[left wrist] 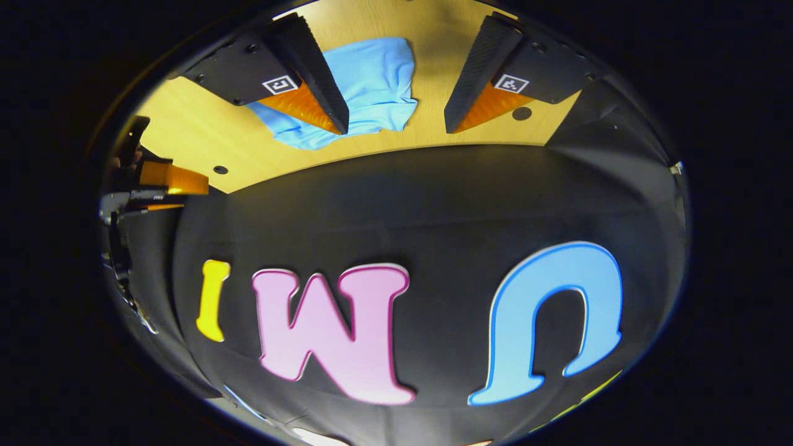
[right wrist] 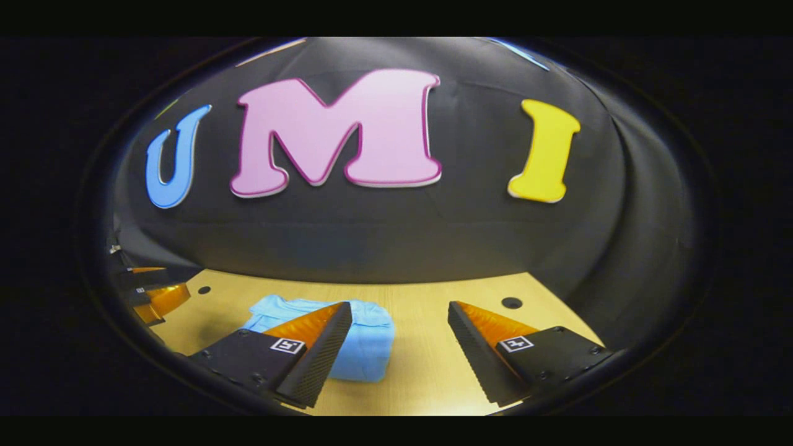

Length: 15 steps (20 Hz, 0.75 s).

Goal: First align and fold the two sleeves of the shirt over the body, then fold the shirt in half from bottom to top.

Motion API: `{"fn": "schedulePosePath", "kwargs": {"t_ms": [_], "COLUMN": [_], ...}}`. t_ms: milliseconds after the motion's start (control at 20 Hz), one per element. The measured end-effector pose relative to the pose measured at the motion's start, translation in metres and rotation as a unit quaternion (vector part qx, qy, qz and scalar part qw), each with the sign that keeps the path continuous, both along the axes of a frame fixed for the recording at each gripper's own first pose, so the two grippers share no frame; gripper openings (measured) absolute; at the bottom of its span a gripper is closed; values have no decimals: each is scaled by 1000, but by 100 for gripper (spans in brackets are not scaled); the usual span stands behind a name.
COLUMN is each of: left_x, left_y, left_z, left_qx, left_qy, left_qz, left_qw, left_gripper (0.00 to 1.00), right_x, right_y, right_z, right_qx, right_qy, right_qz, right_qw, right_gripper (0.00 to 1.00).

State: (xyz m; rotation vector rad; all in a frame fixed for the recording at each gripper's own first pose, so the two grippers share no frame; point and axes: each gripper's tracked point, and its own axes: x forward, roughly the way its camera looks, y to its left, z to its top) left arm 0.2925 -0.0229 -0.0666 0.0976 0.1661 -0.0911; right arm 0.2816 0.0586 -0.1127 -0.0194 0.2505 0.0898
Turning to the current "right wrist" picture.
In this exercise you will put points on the black backdrop cloth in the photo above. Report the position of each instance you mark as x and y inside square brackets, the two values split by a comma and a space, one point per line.
[372, 235]

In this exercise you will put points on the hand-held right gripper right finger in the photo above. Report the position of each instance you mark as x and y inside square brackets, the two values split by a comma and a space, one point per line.
[480, 359]

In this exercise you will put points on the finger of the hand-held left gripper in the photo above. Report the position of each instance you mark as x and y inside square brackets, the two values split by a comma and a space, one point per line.
[144, 276]
[167, 300]

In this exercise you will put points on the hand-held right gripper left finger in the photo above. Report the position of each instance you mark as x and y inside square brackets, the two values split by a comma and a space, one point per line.
[322, 362]

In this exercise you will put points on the light blue T-shirt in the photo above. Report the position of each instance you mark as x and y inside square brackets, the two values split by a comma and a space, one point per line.
[372, 347]

